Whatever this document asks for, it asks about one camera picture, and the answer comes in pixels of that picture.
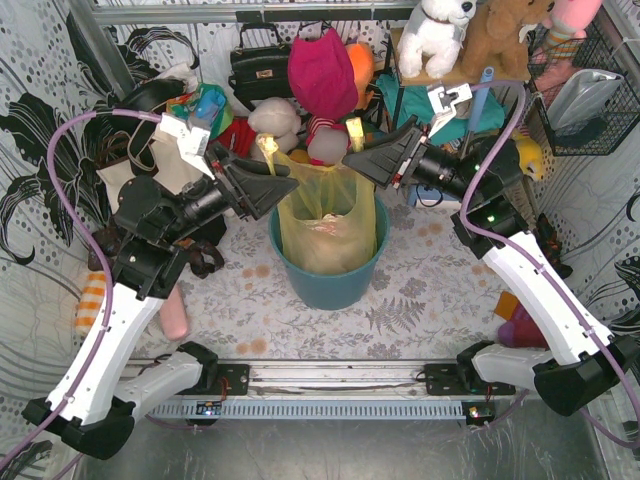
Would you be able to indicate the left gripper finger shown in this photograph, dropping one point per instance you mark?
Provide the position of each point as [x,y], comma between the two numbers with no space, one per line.
[235,167]
[258,195]

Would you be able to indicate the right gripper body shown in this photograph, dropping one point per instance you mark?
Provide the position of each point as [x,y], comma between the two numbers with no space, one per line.
[405,163]

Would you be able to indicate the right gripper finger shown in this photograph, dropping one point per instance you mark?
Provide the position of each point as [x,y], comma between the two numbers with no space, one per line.
[393,137]
[380,165]

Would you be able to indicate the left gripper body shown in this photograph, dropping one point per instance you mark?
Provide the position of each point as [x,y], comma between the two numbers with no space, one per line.
[231,186]

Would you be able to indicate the yellow trash bag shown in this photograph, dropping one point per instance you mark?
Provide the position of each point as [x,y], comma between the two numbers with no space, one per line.
[322,190]

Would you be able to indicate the teal trash bin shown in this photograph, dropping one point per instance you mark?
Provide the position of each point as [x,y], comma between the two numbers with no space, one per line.
[333,292]

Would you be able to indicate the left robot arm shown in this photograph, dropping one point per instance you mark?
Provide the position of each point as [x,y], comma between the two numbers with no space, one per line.
[91,409]

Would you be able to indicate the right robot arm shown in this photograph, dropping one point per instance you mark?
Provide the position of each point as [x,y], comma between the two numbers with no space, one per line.
[583,358]

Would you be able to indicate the brown leather bag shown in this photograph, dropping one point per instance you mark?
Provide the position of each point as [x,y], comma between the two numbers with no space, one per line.
[204,256]

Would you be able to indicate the cream canvas tote bag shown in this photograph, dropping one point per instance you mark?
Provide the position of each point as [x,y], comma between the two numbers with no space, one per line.
[124,155]

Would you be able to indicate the colourful printed bag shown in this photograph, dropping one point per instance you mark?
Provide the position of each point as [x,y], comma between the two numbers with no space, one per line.
[206,107]

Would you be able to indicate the magenta fabric bag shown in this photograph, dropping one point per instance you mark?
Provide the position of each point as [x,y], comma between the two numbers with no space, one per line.
[321,76]

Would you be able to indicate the teal folded cloth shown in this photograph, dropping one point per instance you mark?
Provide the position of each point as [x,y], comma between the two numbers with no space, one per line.
[416,103]

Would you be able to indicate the red garment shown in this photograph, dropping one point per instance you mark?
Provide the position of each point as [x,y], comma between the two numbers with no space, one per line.
[238,137]

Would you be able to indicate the blue floor sweeper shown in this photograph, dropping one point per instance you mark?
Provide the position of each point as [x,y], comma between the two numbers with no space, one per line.
[482,95]

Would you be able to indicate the cream plush bear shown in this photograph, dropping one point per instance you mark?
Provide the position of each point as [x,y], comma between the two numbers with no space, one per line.
[277,117]

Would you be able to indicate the white pink plush doll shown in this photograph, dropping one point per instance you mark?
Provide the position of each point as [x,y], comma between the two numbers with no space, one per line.
[327,141]

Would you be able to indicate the black metal shelf rack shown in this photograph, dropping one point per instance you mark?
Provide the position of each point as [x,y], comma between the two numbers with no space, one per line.
[394,102]

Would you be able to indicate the orange plush toy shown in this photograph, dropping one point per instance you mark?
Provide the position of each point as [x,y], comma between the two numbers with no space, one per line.
[362,61]

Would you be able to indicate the black leather handbag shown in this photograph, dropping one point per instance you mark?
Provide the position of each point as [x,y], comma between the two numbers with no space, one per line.
[260,73]

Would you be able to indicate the white plush dog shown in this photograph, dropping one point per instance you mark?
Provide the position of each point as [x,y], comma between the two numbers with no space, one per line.
[433,36]

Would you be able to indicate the brown teddy bear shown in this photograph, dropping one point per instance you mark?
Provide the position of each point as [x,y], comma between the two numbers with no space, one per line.
[498,31]

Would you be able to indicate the pink cylindrical plush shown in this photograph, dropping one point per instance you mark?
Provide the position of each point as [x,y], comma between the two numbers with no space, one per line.
[173,316]

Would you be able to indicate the orange checkered cloth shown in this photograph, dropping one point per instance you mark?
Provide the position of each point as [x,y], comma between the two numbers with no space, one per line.
[92,296]

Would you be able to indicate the silver foil pouch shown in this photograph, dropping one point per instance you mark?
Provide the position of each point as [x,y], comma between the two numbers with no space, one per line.
[582,97]

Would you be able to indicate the pink plush toy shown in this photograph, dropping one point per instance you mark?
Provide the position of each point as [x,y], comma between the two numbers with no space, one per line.
[566,26]

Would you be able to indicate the purple orange sock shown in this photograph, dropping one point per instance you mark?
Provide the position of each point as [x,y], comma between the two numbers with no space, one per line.
[519,329]

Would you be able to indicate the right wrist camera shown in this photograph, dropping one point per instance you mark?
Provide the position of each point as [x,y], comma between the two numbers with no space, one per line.
[444,102]

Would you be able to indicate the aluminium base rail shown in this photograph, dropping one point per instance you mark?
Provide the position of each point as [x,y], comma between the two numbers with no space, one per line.
[353,380]

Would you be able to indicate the black wire basket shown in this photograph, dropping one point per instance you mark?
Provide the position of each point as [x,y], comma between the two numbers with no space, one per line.
[602,134]

